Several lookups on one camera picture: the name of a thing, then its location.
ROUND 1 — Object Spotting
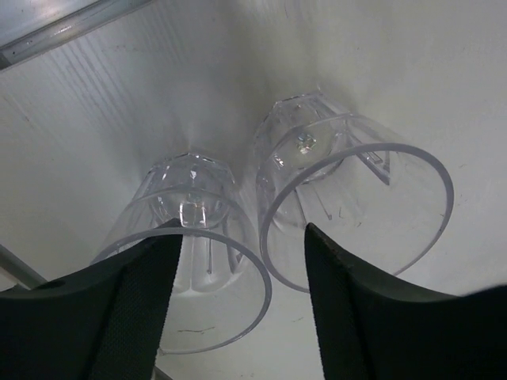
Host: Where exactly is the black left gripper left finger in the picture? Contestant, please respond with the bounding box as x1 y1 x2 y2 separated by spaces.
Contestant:
1 233 182 379

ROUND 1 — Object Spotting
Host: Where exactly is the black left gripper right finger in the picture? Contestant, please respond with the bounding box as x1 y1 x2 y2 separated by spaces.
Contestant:
304 224 506 379

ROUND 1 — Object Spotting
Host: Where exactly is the clear plastic cup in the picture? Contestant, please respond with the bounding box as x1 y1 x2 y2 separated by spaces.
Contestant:
253 92 455 293
96 153 273 355

